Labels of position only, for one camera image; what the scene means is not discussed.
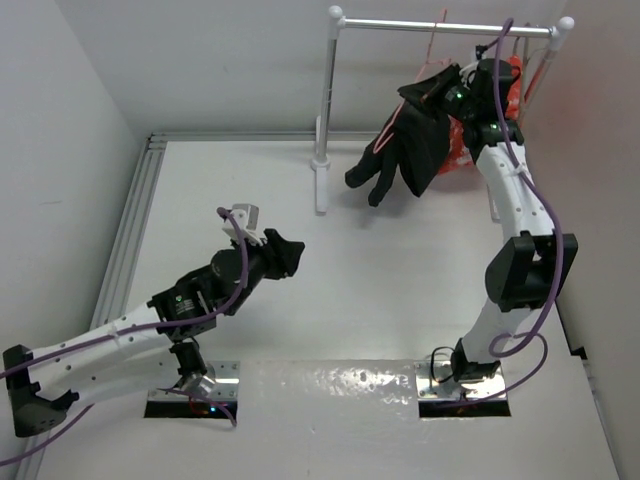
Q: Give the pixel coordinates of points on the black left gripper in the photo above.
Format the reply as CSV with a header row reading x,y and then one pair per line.
x,y
279,254

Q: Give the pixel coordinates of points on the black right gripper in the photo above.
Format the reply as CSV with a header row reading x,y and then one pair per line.
x,y
430,89

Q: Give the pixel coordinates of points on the dark denim trousers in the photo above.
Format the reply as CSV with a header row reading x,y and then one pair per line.
x,y
412,144

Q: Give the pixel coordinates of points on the pink wire hanger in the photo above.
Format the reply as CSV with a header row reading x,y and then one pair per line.
x,y
386,134

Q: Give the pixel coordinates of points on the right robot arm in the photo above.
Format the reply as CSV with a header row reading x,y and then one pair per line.
x,y
525,277

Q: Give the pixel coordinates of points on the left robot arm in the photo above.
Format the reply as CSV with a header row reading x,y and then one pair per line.
x,y
147,348

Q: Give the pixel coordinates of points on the grey hanger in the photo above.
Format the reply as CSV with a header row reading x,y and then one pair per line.
x,y
521,60

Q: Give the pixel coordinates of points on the red patterned garment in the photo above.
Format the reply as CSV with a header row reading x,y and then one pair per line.
x,y
466,134

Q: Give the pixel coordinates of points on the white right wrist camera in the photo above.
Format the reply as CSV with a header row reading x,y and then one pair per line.
x,y
478,54

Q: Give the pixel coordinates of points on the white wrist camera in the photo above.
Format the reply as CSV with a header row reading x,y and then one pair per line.
x,y
241,221
478,54

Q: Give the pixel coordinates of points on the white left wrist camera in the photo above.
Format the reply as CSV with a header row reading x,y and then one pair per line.
x,y
241,221

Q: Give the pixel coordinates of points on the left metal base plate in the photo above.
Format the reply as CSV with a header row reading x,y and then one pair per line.
x,y
220,383

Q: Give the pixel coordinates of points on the metal base plate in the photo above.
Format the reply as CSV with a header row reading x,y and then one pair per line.
x,y
432,385
220,383

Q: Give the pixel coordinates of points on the aluminium table edge rail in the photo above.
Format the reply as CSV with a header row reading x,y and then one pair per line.
x,y
116,284

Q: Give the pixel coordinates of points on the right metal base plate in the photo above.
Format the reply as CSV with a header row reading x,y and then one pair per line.
x,y
432,385

